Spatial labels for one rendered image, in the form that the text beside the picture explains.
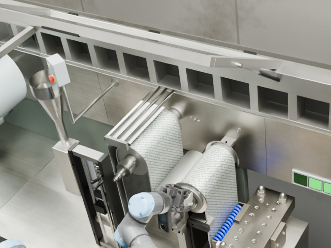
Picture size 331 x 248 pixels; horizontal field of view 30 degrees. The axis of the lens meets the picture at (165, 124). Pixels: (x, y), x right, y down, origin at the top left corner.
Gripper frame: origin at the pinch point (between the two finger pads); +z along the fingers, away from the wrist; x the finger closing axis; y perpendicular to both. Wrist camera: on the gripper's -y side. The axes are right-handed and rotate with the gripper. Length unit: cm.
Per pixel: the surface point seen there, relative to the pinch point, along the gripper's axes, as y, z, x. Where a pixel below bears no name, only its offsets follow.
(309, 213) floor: -19, 174, 1
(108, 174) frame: 2.9, -12.0, 28.7
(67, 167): -8, 20, 72
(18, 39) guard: 43, -1, 98
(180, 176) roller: 6.4, 12.4, 11.7
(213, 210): -1.9, 13.8, -4.7
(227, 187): 6.7, 21.9, -4.7
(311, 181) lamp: 17.6, 32.2, -32.9
